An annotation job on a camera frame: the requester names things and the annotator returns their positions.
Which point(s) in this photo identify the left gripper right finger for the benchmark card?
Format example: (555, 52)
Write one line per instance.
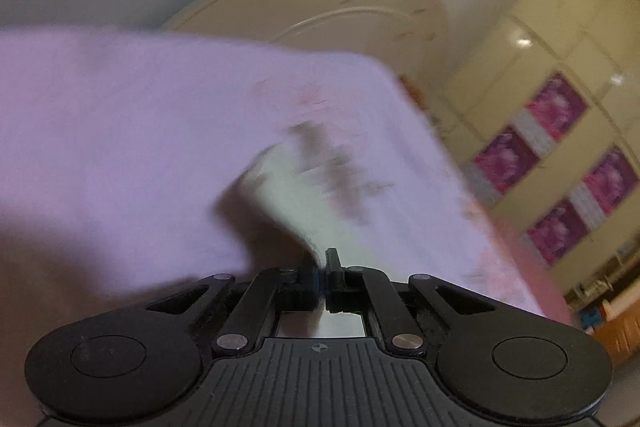
(374, 297)

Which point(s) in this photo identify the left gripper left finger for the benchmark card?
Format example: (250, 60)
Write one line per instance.
(259, 305)

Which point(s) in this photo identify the pale green small garment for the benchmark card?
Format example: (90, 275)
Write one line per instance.
(300, 196)

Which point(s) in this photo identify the pink checked bed cover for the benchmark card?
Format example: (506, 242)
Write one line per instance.
(530, 266)

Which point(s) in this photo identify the lower left magenta poster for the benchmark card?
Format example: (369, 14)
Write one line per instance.
(506, 160)

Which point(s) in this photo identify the magenta poster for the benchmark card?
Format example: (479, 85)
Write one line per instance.
(506, 160)
(557, 106)
(611, 180)
(560, 230)

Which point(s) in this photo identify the lower right magenta poster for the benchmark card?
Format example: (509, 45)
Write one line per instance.
(560, 230)

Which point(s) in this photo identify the floral lilac bed sheet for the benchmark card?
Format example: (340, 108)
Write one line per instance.
(119, 152)

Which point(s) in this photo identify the cream built-in wardrobe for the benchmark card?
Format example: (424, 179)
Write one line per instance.
(595, 44)

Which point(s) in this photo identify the upper left magenta poster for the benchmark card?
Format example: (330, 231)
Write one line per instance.
(557, 106)

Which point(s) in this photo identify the upper right magenta poster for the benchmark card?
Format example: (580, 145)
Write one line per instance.
(611, 180)

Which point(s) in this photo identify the cream round headboard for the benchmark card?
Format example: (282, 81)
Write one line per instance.
(409, 36)

